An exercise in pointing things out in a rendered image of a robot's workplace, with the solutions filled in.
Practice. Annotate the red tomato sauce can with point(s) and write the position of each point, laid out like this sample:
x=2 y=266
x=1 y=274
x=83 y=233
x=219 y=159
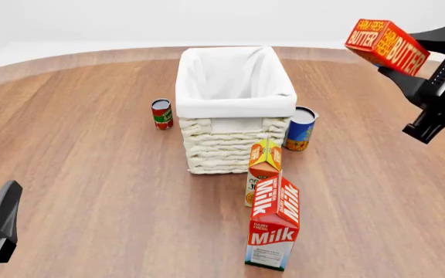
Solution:
x=163 y=116

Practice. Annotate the red and white milk carton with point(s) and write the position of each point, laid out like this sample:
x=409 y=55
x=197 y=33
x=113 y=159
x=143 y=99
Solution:
x=272 y=220

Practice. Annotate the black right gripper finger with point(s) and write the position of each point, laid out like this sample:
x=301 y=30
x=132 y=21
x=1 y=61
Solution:
x=444 y=36
x=415 y=88

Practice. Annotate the blue food can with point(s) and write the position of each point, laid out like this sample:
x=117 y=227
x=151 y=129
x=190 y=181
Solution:
x=300 y=130

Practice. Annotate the white woven basket with liner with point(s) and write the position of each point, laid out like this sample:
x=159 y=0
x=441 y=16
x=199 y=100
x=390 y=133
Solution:
x=230 y=87

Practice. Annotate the red butter box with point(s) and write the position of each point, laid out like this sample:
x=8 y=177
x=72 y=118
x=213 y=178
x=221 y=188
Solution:
x=392 y=47

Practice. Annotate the orange juice carton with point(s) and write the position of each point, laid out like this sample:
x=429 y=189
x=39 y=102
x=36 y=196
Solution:
x=265 y=157

